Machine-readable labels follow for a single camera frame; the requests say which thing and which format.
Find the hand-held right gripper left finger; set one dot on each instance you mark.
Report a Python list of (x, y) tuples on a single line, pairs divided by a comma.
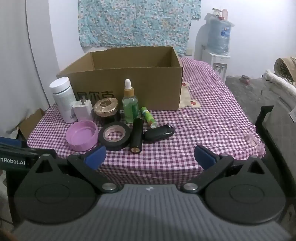
[(96, 157)]

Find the white padded roll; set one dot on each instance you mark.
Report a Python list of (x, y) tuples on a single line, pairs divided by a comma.
[(282, 88)]

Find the white wall socket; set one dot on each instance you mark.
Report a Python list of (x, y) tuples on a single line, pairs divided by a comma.
[(189, 52)]

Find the small pink bottle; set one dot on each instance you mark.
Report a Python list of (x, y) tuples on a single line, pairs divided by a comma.
[(224, 14)]

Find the green dropper bottle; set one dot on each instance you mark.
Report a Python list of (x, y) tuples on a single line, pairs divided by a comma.
[(130, 104)]

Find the small cardboard box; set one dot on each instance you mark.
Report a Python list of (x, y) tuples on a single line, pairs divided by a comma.
[(30, 122)]

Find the brown cardboard box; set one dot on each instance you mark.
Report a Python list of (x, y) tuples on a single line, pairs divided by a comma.
[(150, 88)]

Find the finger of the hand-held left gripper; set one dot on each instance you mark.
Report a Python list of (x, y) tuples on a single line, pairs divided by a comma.
[(10, 141)]

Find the white plastic bottle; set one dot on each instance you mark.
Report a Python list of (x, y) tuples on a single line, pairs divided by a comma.
[(61, 99)]

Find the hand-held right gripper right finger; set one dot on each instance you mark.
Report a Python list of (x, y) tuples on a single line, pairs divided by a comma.
[(204, 157)]

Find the white charger plug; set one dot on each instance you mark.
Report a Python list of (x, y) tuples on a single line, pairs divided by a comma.
[(82, 111)]

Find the black grey chair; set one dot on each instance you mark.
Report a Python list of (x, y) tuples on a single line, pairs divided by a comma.
[(277, 143)]

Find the blue floral wall cloth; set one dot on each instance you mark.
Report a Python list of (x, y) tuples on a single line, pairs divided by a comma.
[(138, 20)]

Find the black cylindrical tube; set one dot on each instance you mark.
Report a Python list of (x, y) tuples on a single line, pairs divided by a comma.
[(137, 134)]

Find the small red floor object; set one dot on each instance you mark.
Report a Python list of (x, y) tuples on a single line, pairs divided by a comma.
[(245, 80)]

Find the white water dispenser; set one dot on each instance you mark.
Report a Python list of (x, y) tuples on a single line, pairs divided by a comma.
[(219, 64)]

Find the purple checkered tablecloth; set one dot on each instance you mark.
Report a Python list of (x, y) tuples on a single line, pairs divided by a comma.
[(196, 120)]

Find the pink plastic lid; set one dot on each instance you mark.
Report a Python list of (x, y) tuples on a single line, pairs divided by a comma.
[(81, 136)]

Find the small white container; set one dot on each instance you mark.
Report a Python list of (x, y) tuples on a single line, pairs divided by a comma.
[(216, 12)]

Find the black tape roll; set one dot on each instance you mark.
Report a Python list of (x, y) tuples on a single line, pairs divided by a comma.
[(104, 140)]

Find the wicker basket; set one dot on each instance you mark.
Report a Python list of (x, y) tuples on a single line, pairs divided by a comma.
[(284, 67)]

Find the green lip balm tube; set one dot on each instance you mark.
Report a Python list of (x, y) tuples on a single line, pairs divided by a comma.
[(148, 117)]

